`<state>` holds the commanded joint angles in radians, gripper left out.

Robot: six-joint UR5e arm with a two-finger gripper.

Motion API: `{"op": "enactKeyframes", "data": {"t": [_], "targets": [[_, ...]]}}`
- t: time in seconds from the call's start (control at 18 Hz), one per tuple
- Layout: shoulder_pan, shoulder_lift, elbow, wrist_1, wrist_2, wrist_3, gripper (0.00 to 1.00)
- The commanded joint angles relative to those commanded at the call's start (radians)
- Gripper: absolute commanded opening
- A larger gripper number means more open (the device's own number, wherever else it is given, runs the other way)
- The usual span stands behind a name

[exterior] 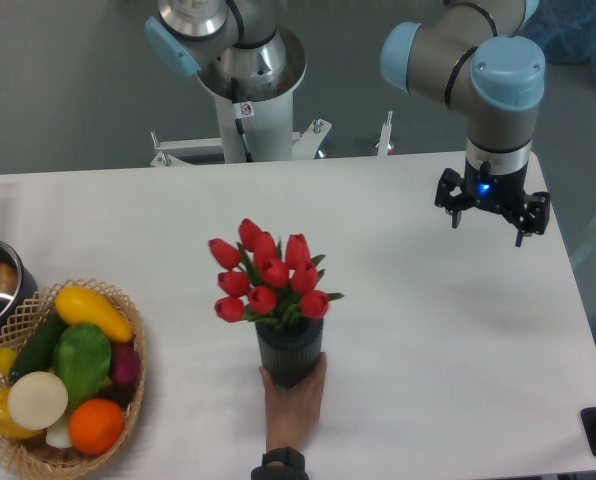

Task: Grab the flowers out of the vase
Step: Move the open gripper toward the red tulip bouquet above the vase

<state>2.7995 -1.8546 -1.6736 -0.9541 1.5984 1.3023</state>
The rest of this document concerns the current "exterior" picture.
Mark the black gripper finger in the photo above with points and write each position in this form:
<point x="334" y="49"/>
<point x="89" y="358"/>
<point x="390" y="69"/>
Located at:
<point x="450" y="196"/>
<point x="530" y="217"/>

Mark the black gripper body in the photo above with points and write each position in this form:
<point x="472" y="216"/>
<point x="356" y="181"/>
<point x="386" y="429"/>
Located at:
<point x="505" y="191"/>

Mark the red tulip bouquet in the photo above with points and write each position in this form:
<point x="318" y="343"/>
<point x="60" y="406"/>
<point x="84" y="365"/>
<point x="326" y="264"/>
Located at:
<point x="266" y="281"/>

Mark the dark grey ribbed vase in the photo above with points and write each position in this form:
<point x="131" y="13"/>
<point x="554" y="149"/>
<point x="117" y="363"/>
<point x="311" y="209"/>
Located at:
<point x="290" y="356"/>

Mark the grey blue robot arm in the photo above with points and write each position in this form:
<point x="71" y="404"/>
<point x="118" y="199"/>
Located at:
<point x="472" y="60"/>

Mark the bare human hand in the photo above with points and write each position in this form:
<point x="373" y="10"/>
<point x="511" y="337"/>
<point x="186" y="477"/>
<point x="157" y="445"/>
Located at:
<point x="291" y="415"/>

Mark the blue plastic bag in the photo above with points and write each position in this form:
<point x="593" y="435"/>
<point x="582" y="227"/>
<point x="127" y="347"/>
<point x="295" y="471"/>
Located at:
<point x="565" y="31"/>

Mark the black wrist watch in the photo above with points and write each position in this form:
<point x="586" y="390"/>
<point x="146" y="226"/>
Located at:
<point x="282" y="463"/>

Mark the purple red onion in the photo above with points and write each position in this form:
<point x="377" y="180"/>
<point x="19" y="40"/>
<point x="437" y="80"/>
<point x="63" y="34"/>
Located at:
<point x="125" y="365"/>

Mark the yellow squash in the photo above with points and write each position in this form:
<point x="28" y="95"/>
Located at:
<point x="77" y="304"/>

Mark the green lettuce leaf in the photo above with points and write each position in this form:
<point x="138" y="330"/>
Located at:
<point x="82" y="360"/>

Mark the orange fruit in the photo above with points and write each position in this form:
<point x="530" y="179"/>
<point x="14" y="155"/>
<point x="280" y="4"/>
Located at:
<point x="95" y="426"/>

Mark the dark green cucumber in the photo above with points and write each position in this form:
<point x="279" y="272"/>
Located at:
<point x="38" y="351"/>

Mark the white round onion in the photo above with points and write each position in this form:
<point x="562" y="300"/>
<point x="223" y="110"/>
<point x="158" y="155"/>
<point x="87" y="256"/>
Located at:
<point x="37" y="400"/>

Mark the woven wicker basket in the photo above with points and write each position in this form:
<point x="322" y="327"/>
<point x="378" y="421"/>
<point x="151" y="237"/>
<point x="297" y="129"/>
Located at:
<point x="33" y="458"/>

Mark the yellow bell pepper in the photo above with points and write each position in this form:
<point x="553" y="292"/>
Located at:
<point x="8" y="427"/>

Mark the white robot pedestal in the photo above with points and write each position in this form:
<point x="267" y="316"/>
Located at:
<point x="253" y="92"/>

